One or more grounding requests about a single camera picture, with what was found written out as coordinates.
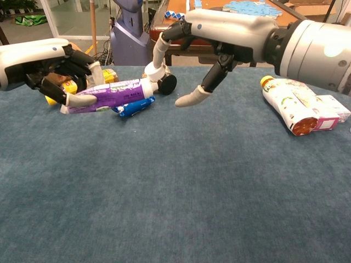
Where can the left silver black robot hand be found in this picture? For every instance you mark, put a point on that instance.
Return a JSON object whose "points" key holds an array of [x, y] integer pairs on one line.
{"points": [[24, 57]]}

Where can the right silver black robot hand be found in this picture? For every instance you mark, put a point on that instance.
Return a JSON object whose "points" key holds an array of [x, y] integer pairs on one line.
{"points": [[233, 33]]}

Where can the purple white tube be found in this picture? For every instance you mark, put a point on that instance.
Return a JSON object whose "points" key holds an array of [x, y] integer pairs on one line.
{"points": [[123, 94]]}

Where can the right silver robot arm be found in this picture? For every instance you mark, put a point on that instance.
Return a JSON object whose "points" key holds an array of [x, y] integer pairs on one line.
{"points": [[310, 52]]}

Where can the dark wooden furniture leg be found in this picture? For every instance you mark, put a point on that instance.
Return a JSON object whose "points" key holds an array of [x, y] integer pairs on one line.
{"points": [[3, 37]]}

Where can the blue white puzzle pieces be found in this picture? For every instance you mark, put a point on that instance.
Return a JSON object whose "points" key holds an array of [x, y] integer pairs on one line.
{"points": [[246, 5]]}

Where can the green bag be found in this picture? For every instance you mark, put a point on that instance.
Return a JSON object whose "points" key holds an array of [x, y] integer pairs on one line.
{"points": [[30, 20]]}

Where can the green potted plant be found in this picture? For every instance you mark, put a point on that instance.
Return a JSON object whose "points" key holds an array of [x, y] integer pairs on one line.
{"points": [[19, 5]]}

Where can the blue white snake cube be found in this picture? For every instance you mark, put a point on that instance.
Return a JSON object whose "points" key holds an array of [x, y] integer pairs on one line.
{"points": [[172, 14]]}

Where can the brown mahjong table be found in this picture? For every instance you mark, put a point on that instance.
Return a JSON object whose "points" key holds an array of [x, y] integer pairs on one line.
{"points": [[175, 6]]}

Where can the wooden pole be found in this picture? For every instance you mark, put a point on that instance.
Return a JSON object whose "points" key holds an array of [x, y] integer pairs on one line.
{"points": [[93, 24]]}

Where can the cardboard box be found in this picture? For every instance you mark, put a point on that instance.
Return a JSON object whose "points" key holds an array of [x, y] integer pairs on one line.
{"points": [[310, 9]]}

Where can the round glass jar black lid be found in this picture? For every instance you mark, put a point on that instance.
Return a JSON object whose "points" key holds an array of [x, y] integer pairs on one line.
{"points": [[167, 85]]}

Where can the white label juice bottle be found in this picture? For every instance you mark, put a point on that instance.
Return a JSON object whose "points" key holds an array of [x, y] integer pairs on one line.
{"points": [[282, 104]]}

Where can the yellow label tea bottle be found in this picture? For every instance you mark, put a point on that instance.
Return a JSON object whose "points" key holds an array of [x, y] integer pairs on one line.
{"points": [[111, 76]]}

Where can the blue grey machine base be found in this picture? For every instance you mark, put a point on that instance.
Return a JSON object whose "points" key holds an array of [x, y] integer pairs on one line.
{"points": [[130, 35]]}

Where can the blue cookie packet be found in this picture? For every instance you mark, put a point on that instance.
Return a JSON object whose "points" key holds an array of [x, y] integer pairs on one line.
{"points": [[134, 108]]}

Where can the small white purple box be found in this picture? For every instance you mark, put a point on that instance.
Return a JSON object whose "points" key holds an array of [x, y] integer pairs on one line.
{"points": [[338, 108]]}

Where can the pink white carton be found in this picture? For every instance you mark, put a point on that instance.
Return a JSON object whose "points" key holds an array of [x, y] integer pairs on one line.
{"points": [[326, 123]]}

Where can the blue felt table mat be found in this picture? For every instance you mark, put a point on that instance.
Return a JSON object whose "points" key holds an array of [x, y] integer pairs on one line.
{"points": [[175, 178]]}

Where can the white door frame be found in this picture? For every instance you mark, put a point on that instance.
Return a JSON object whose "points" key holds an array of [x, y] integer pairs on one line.
{"points": [[52, 19]]}

